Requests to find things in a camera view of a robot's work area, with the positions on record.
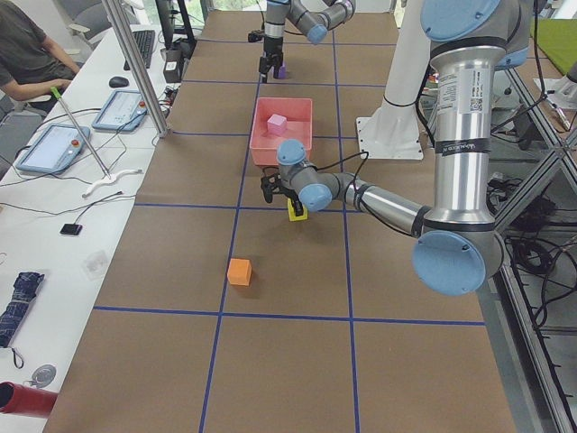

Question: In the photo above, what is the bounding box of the green tipped metal rod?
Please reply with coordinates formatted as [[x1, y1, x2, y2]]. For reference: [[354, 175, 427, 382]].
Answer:
[[50, 86, 143, 198]]

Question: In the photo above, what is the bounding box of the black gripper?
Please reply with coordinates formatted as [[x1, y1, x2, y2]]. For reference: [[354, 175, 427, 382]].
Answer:
[[260, 35, 284, 83], [282, 186, 304, 216]]

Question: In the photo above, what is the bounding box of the black computer mouse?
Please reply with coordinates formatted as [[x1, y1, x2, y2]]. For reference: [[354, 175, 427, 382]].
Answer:
[[108, 76, 130, 88]]

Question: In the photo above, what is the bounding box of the purple foam block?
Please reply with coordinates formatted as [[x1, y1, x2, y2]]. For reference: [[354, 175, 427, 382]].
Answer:
[[278, 63, 288, 79]]

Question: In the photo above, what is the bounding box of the far teach pendant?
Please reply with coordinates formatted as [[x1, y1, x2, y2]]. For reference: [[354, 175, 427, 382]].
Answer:
[[92, 89, 147, 133]]

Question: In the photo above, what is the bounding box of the pink plastic bin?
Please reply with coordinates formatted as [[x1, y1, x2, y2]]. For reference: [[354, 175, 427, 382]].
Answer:
[[249, 97, 313, 166]]

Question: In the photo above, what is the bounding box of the yellow foam block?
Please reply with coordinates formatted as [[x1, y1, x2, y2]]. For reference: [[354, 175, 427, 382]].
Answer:
[[287, 198, 308, 222]]

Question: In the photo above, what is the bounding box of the aluminium frame post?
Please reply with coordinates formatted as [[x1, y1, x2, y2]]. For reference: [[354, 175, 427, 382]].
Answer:
[[102, 0, 169, 138]]

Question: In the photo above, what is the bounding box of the small black box device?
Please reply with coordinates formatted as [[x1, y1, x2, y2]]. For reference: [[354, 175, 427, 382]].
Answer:
[[60, 223, 83, 236]]

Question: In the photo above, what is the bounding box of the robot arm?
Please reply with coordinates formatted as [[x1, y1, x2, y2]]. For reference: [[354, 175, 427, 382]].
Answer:
[[259, 0, 356, 83], [277, 1, 538, 296]]

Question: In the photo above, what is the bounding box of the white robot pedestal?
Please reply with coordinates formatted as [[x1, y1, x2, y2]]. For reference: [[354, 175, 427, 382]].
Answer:
[[356, 0, 430, 161]]

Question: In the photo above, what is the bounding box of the teach pendant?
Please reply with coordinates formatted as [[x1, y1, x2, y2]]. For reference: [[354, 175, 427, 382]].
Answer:
[[15, 124, 85, 174], [92, 89, 147, 133]]

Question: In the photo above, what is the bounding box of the black box with label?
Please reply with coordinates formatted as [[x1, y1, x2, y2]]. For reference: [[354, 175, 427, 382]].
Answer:
[[161, 40, 196, 84]]

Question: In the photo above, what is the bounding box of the red cylinder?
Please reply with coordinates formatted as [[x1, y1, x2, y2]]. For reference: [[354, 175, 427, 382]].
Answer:
[[1, 382, 59, 419]]

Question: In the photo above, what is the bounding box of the black keyboard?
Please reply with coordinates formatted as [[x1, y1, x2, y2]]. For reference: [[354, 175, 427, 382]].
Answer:
[[132, 30, 156, 69]]

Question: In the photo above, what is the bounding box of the light pink foam block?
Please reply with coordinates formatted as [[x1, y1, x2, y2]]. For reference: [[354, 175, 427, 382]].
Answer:
[[267, 114, 288, 136]]

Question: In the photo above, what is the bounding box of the aluminium side rail frame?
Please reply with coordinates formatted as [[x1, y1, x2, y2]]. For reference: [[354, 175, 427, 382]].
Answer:
[[478, 49, 576, 432]]

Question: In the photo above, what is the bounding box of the round metal disc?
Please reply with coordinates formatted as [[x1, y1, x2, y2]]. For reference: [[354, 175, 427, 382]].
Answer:
[[23, 364, 57, 389]]

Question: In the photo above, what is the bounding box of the orange foam block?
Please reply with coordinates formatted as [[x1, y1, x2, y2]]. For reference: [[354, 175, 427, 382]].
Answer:
[[227, 258, 252, 287]]

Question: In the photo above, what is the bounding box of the seated person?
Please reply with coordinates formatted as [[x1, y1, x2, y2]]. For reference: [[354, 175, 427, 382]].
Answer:
[[1, 1, 80, 112]]

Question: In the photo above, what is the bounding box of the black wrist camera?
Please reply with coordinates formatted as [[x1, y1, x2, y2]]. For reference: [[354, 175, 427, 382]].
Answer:
[[261, 166, 283, 204], [247, 30, 264, 43]]

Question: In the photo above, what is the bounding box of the near teach pendant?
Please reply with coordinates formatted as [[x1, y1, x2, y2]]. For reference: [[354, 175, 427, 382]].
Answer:
[[15, 124, 85, 174]]

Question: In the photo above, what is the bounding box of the folded dark blue umbrella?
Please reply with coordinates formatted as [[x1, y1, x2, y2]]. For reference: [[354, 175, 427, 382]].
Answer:
[[1, 272, 45, 369]]

